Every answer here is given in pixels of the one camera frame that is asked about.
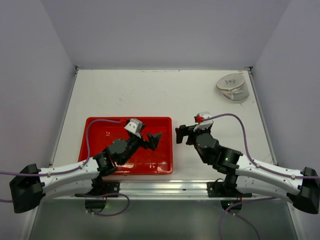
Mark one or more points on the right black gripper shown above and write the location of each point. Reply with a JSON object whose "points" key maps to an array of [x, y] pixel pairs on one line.
{"points": [[187, 135]]}

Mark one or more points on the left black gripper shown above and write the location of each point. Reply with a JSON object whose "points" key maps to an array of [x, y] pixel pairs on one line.
{"points": [[153, 138]]}

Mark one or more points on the white mesh laundry bag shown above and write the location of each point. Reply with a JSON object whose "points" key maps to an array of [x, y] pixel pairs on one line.
{"points": [[233, 88]]}

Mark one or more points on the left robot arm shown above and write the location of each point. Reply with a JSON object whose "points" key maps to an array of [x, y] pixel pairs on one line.
{"points": [[33, 184]]}

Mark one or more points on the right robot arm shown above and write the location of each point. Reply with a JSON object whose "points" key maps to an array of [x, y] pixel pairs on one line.
{"points": [[246, 176]]}

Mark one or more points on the red plastic tray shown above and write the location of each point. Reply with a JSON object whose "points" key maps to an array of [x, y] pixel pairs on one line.
{"points": [[104, 130]]}

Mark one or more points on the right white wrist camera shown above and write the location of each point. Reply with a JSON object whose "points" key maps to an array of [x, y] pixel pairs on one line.
{"points": [[203, 121]]}

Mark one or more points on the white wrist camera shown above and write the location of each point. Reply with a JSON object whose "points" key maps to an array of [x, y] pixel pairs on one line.
{"points": [[203, 121], [134, 126]]}

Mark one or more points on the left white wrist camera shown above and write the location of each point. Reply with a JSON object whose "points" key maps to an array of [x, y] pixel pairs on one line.
{"points": [[134, 126]]}

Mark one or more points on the aluminium mounting rail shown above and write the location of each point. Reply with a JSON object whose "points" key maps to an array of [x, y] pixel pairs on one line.
{"points": [[145, 190]]}

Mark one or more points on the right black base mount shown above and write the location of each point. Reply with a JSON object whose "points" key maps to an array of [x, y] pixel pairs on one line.
{"points": [[216, 189]]}

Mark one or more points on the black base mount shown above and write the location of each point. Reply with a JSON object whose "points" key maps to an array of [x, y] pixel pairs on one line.
{"points": [[106, 187], [216, 189]]}

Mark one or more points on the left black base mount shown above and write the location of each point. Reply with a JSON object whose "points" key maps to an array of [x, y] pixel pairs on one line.
{"points": [[106, 187]]}

